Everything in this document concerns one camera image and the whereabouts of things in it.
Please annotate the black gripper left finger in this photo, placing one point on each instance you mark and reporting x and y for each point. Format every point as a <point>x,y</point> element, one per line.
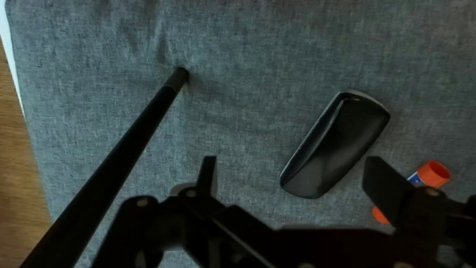
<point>207,183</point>

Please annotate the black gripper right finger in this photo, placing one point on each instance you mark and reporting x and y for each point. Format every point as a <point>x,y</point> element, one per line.
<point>385,189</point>

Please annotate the orange capped glue stick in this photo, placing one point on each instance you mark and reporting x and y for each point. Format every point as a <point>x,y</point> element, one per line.
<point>431,175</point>

